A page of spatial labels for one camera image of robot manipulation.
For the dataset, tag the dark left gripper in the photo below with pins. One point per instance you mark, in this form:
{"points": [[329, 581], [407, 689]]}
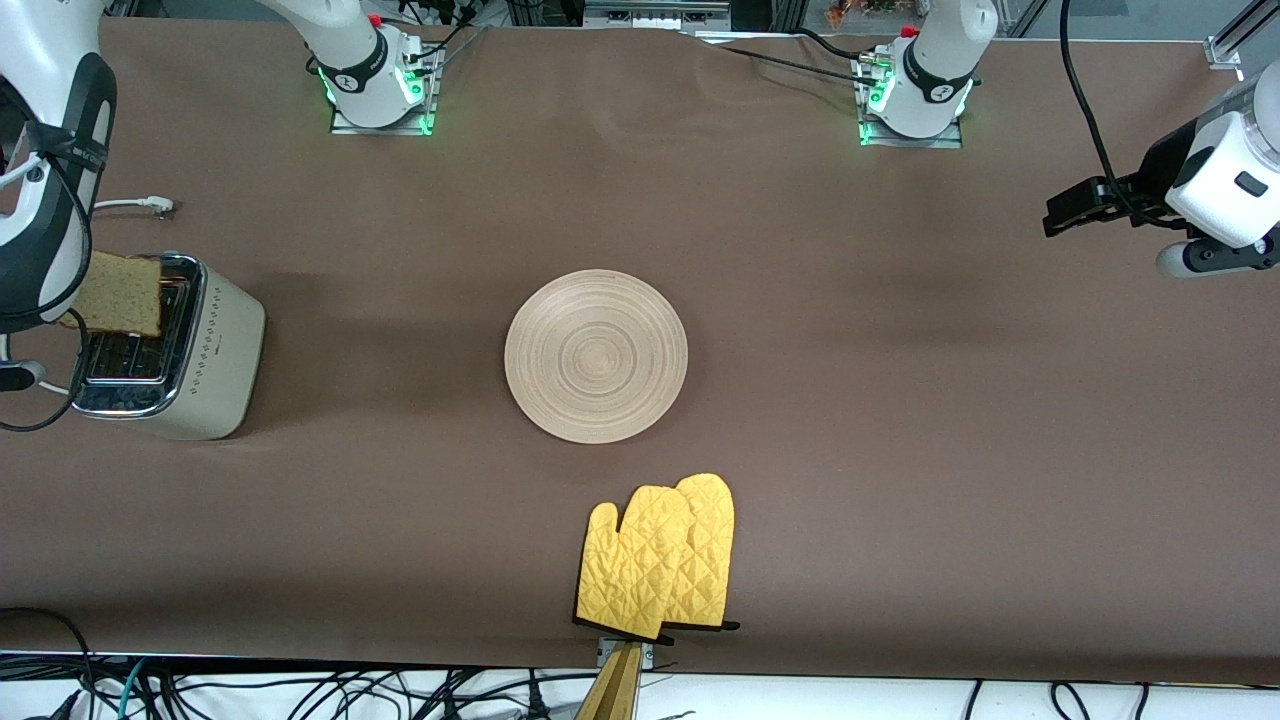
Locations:
{"points": [[1152, 178]]}

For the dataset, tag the round light wooden plate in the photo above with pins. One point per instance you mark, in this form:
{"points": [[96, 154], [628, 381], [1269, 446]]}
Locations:
{"points": [[596, 355]]}

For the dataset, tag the slice of brown-crust bread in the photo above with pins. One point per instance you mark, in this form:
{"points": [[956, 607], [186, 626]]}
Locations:
{"points": [[125, 295]]}

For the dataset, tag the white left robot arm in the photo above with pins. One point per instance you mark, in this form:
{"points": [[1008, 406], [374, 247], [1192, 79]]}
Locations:
{"points": [[930, 90]]}

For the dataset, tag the cream and chrome toaster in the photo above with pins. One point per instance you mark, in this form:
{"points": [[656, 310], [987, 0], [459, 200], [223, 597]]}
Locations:
{"points": [[225, 350]]}

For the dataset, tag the grey metal box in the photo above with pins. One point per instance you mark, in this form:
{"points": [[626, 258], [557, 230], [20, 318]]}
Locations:
{"points": [[650, 12]]}

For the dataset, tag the yellow quilted oven mitt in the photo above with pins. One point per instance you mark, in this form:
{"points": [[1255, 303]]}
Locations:
{"points": [[630, 560], [712, 540]]}

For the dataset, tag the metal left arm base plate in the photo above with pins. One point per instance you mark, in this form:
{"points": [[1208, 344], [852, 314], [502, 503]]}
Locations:
{"points": [[905, 143]]}

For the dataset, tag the small metal bracket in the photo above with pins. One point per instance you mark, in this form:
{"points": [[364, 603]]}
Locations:
{"points": [[604, 650]]}

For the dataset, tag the wooden post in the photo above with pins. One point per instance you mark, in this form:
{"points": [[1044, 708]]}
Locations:
{"points": [[615, 695]]}

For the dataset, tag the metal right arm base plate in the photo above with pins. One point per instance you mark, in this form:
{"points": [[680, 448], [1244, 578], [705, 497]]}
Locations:
{"points": [[345, 127]]}

